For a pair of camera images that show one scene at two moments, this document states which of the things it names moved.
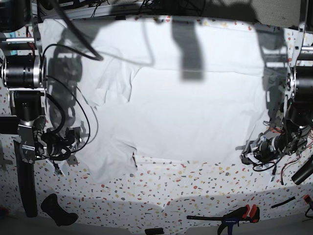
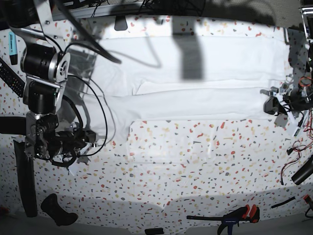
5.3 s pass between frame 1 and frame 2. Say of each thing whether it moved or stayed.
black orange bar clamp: stayed
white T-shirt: moved
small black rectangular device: stayed
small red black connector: stayed
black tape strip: stayed
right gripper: moved
